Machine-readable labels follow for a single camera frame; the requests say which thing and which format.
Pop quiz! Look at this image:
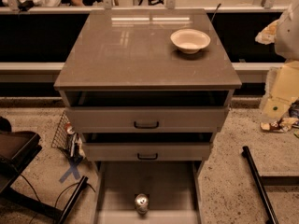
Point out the black bar on floor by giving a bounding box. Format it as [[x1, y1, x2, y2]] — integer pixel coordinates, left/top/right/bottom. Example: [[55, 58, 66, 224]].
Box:
[[242, 146, 278, 224]]

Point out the black floor cable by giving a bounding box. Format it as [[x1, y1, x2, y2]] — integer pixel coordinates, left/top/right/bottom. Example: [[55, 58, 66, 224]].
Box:
[[19, 173, 97, 224]]

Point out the white paper bowl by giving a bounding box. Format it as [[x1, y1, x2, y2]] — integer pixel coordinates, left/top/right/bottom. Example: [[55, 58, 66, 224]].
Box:
[[170, 29, 210, 54]]

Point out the blue snack packet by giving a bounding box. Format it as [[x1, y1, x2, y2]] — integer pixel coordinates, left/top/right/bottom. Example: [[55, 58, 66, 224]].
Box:
[[289, 101, 299, 119]]

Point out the grey drawer cabinet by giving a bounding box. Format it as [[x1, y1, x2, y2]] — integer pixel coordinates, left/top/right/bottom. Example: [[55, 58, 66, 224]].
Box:
[[53, 8, 243, 224]]

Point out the wire mesh basket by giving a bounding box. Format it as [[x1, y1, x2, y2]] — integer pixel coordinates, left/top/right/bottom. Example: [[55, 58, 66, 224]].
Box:
[[51, 112, 69, 148]]

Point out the middle grey drawer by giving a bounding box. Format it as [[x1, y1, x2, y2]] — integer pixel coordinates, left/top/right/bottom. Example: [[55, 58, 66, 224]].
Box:
[[82, 143, 212, 161]]

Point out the top grey drawer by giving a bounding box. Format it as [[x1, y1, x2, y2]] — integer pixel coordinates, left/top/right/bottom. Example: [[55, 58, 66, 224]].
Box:
[[65, 107, 228, 133]]

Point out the silver 7up can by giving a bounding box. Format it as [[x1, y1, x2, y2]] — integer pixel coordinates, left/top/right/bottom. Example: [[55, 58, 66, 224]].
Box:
[[135, 193, 150, 215]]

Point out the bottom open grey drawer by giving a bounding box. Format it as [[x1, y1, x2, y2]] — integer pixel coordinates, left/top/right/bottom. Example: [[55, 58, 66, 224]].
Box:
[[91, 161, 203, 224]]

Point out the black tray stand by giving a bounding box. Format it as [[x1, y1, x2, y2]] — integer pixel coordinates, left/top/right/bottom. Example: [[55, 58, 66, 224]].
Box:
[[0, 117, 41, 196]]

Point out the brown snack bag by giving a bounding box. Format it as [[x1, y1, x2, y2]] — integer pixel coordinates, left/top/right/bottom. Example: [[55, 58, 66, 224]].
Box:
[[260, 118, 299, 133]]

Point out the black frame bar left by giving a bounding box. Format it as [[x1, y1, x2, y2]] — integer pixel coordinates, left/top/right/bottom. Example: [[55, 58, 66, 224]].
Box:
[[56, 176, 88, 224]]

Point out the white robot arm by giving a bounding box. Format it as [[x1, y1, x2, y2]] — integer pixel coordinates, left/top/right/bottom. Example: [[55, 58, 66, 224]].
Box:
[[255, 0, 299, 119]]

